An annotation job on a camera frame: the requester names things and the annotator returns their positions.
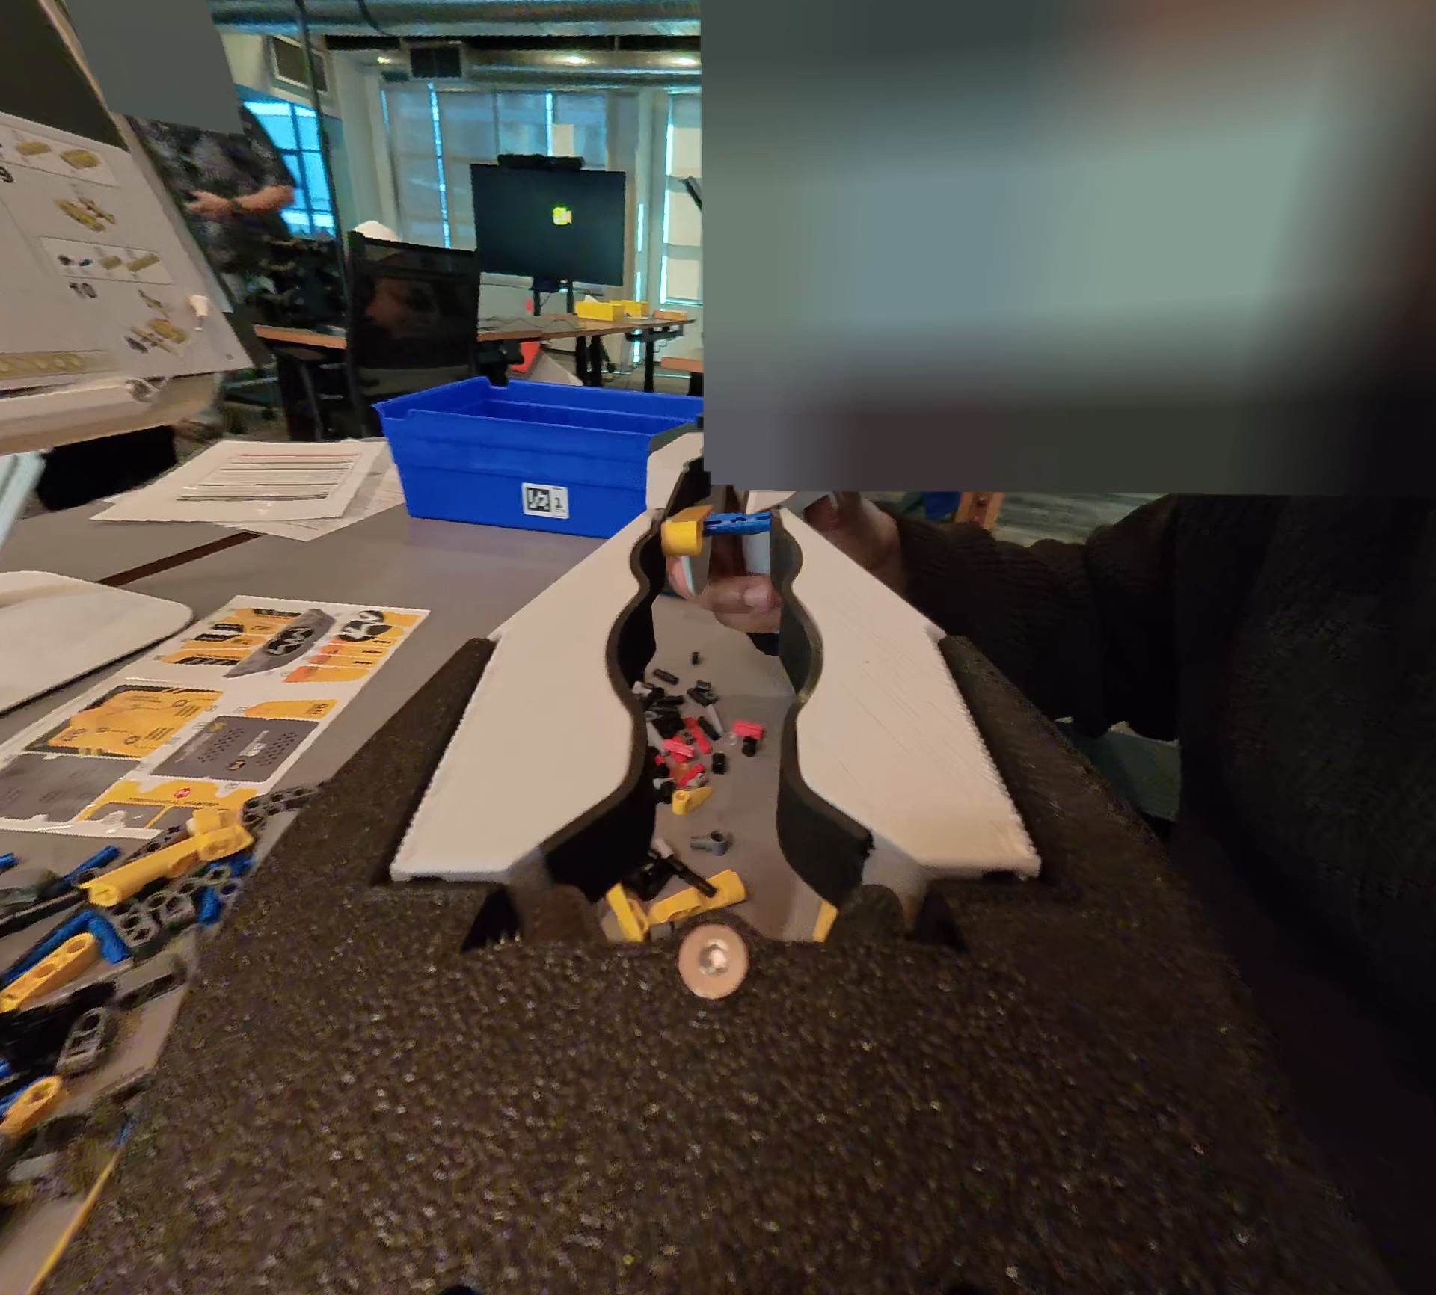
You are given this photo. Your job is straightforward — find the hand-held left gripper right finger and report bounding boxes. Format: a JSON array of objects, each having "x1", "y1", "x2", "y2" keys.
[{"x1": 774, "y1": 507, "x2": 1042, "y2": 927}]

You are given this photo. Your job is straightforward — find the brown background desk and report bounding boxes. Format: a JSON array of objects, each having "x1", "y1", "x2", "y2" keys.
[{"x1": 252, "y1": 305, "x2": 701, "y2": 389}]

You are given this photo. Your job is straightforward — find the heap of small red black parts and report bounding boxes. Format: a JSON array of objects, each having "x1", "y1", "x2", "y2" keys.
[{"x1": 603, "y1": 647, "x2": 787, "y2": 945}]

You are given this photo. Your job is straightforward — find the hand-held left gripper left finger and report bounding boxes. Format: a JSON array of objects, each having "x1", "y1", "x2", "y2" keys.
[{"x1": 389, "y1": 507, "x2": 665, "y2": 921}]

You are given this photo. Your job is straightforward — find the pile of mixed toy pieces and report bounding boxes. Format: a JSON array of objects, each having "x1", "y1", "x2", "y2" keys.
[{"x1": 0, "y1": 779, "x2": 328, "y2": 1219}]

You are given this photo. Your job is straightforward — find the person's right forearm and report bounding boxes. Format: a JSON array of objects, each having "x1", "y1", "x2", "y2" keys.
[{"x1": 898, "y1": 492, "x2": 1436, "y2": 748}]

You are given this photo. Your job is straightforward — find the instruction booklet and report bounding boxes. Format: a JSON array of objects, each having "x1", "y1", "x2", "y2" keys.
[{"x1": 0, "y1": 108, "x2": 256, "y2": 389}]

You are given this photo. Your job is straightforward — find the dark board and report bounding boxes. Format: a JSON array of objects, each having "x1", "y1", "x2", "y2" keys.
[{"x1": 0, "y1": 0, "x2": 72, "y2": 155}]

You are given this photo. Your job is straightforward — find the black office chair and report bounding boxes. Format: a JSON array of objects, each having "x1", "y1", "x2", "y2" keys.
[{"x1": 273, "y1": 229, "x2": 485, "y2": 443}]

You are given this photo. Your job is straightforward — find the white book stand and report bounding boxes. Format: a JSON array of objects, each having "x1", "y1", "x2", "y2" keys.
[{"x1": 0, "y1": 369, "x2": 220, "y2": 716}]

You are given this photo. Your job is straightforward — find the blue plastic bin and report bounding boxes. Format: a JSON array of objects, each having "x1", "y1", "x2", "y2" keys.
[{"x1": 373, "y1": 375, "x2": 707, "y2": 541}]

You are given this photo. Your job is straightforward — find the person's right hand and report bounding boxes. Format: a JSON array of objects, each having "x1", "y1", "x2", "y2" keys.
[{"x1": 707, "y1": 492, "x2": 908, "y2": 637}]

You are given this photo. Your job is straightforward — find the yellow printed sticker sheet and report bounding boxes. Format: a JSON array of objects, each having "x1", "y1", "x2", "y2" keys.
[{"x1": 0, "y1": 594, "x2": 431, "y2": 839}]

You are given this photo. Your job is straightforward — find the printed paper sheets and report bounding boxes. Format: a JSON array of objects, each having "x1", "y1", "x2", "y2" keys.
[{"x1": 93, "y1": 437, "x2": 397, "y2": 541}]

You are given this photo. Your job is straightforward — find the black monitor on stand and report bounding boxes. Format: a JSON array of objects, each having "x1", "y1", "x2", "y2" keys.
[{"x1": 469, "y1": 153, "x2": 630, "y2": 299}]

